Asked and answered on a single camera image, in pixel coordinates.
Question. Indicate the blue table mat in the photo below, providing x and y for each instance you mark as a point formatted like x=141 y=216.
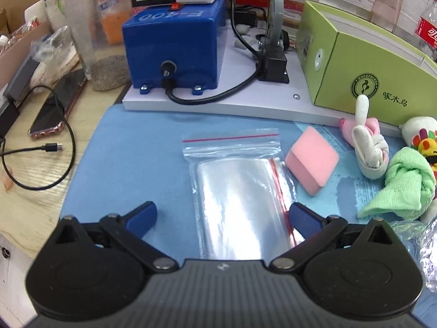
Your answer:
x=136 y=160

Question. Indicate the smartphone pink case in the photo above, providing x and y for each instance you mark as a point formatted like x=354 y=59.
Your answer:
x=54 y=109

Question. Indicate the cola bottle red label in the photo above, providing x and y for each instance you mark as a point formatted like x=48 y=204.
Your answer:
x=428 y=30

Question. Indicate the pink sponge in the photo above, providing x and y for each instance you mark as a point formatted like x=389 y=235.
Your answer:
x=310 y=157

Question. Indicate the pink tinted plastic bottle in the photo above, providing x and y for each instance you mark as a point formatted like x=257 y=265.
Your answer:
x=387 y=6

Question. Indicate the blue machine housing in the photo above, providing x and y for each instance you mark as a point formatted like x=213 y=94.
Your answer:
x=170 y=41

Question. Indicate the crumpled clear plastic bag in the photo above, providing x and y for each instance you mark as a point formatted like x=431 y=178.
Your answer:
x=51 y=49

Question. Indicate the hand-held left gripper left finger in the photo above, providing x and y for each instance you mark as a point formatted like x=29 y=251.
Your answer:
x=141 y=217

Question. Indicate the black power plug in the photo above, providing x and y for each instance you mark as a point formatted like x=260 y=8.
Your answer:
x=245 y=17

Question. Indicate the tall clear cup with grains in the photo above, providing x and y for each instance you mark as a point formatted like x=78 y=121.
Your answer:
x=109 y=75

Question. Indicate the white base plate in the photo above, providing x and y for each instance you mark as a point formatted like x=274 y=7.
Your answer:
x=239 y=95

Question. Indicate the green towel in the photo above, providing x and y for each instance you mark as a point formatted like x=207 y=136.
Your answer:
x=406 y=177

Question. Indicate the pink white sock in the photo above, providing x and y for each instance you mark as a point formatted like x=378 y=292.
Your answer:
x=367 y=150

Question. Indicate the green cardboard box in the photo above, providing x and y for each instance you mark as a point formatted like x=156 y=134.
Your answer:
x=344 y=61

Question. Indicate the brown cardboard box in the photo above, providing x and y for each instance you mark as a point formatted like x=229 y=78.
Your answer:
x=13 y=54

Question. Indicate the grey power bank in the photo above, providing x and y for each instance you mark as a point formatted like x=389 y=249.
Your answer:
x=20 y=78

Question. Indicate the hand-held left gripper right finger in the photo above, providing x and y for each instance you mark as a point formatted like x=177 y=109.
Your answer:
x=304 y=220

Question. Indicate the plastic bottle orange content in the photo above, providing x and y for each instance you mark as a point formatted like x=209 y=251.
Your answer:
x=114 y=24

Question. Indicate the clear zip bag pack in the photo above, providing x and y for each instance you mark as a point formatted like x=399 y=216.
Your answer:
x=235 y=184

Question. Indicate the stack of paper cups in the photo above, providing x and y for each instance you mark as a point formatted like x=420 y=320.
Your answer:
x=53 y=13

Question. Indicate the white plush toy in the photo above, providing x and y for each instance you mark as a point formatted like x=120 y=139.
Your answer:
x=418 y=126

